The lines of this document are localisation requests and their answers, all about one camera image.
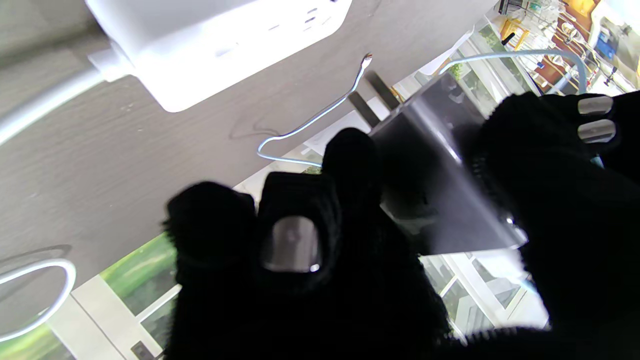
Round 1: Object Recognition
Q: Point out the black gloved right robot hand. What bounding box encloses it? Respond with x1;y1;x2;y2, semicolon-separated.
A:
162;92;640;360

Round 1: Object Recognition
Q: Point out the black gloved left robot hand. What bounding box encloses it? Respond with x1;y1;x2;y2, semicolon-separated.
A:
542;89;640;184

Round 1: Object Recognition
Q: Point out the grey charger adapter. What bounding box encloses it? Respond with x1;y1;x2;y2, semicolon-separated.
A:
347;70;529;256

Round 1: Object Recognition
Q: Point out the light blue USB cable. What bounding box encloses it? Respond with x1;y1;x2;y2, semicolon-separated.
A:
257;48;604;169

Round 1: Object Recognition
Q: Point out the white power strip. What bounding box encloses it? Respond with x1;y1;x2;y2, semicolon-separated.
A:
84;0;354;114

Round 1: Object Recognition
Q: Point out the white power cord with plug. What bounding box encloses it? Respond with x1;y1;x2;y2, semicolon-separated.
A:
0;42;136;344

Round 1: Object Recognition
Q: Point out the dark door handle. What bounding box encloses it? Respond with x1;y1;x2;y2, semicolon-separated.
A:
130;340;156;360

